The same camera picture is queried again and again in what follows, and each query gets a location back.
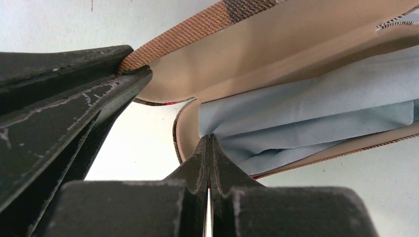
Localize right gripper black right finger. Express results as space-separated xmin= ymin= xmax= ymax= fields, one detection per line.
xmin=209 ymin=135 xmax=378 ymax=237

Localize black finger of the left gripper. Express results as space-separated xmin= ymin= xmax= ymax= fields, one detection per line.
xmin=0 ymin=45 xmax=152 ymax=237

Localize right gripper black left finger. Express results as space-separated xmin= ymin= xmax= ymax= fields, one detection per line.
xmin=35 ymin=137 xmax=209 ymax=237

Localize light blue cleaning cloth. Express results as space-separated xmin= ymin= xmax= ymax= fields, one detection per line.
xmin=198 ymin=46 xmax=419 ymax=175

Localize brown plaid glasses case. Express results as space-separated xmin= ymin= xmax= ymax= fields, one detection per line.
xmin=119 ymin=0 xmax=419 ymax=177

